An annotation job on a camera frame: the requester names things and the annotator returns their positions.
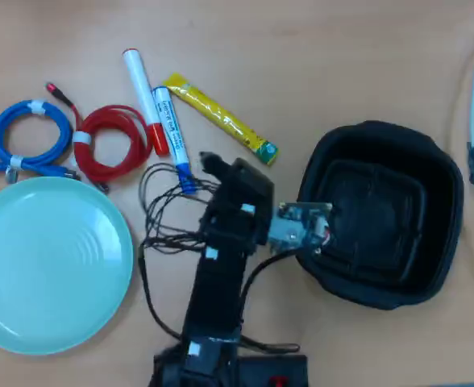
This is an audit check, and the light green round bowl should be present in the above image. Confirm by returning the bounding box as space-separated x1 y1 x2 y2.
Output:
0 176 135 356

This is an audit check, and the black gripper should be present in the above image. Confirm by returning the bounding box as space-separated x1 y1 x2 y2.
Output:
198 151 276 248

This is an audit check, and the green circuit board camera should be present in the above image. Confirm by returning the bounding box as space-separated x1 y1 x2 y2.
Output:
267 201 335 256

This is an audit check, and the white marker blue cap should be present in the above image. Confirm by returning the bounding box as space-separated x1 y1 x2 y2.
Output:
151 86 196 195

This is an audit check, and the blue coiled cable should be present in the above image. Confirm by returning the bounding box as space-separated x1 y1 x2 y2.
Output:
0 99 83 185

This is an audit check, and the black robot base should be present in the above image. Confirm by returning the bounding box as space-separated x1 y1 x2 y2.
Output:
152 346 310 387

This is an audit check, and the yellow stick sachet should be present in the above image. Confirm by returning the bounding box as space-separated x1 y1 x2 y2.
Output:
162 72 281 167

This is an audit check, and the black camera cable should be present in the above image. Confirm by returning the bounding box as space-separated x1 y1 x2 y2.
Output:
239 248 302 323

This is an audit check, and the white marker red cap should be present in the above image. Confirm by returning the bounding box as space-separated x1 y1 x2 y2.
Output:
122 48 170 157

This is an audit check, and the black square bowl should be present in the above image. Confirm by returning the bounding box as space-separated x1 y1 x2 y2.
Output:
291 119 465 311

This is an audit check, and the black cable loop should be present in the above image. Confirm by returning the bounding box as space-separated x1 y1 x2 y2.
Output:
239 336 301 355

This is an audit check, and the red charging cable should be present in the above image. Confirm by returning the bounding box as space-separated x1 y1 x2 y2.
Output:
44 82 153 194

